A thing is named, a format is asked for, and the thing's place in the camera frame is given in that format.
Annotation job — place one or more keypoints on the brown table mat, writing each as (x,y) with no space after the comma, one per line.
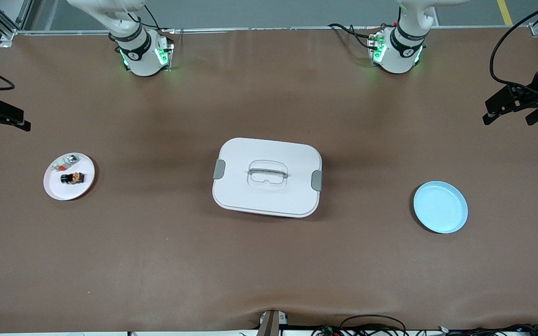
(157,256)

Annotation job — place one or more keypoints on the pink round plate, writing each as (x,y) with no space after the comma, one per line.
(70,191)

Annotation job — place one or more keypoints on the white and red switch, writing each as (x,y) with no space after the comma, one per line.
(69,161)

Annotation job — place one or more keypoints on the orange and black switch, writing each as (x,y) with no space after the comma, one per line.
(68,178)

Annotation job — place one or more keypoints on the white lidded storage box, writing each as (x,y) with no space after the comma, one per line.
(269,196)

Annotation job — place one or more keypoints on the brown camera mount post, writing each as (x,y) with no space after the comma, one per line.
(269,324)

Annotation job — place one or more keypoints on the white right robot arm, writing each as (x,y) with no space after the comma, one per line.
(140,51)

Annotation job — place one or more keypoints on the light blue round plate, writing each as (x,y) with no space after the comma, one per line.
(439,207)

